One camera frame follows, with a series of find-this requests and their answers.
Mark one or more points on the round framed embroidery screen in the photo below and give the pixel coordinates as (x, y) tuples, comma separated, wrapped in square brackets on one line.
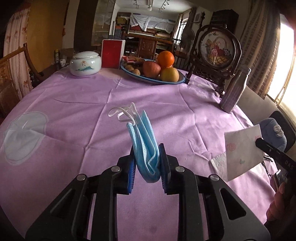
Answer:
[(215, 53)]

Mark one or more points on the orange fruit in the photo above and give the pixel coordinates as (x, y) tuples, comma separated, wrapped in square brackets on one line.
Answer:
[(165, 59)]

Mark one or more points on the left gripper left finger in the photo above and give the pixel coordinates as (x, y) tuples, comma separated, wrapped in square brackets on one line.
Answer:
[(132, 166)]

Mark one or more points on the purple tablecloth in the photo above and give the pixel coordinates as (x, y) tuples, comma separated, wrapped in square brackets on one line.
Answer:
[(69, 125)]

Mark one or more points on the blue fruit plate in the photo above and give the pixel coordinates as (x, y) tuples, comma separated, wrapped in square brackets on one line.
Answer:
[(138, 63)]

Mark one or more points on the yellow pear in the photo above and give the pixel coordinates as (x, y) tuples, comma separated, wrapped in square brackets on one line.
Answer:
[(169, 75)]

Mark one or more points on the wooden chair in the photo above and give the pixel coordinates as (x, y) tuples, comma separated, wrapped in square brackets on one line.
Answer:
[(18, 78)]

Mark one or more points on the metal thermos bottle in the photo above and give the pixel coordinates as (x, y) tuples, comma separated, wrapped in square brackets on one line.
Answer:
[(235, 89)]

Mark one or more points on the red apple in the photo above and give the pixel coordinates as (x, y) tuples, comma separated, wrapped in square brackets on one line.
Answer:
[(151, 69)]

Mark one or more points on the floral paper napkin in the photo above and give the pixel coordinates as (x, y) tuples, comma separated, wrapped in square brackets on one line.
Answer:
[(241, 153)]

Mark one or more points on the red box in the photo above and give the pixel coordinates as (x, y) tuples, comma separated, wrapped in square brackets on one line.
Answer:
[(112, 53)]

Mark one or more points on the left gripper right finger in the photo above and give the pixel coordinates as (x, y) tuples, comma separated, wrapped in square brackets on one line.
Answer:
[(165, 169)]

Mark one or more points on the walnut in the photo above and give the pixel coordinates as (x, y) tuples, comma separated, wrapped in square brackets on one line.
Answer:
[(129, 68), (136, 72)]

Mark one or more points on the blue face mask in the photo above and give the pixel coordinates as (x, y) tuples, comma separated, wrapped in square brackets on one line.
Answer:
[(144, 143)]

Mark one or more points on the person's right hand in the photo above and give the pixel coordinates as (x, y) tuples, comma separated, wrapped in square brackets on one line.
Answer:
[(278, 208)]

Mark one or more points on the white ceramic lidded jar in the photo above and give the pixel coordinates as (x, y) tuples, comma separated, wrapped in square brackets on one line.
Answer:
[(85, 63)]

